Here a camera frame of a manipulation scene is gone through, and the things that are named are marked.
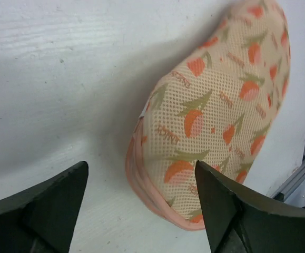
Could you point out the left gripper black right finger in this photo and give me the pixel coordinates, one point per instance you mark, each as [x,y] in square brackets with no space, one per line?
[239,219]

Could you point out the aluminium mounting rail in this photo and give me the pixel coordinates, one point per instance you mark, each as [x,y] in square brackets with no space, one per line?
[292,190]

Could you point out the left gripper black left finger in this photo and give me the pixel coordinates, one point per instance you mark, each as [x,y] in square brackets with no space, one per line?
[42,218]

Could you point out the carrot print laundry bag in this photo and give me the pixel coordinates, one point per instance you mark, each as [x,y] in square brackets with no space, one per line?
[216,106]

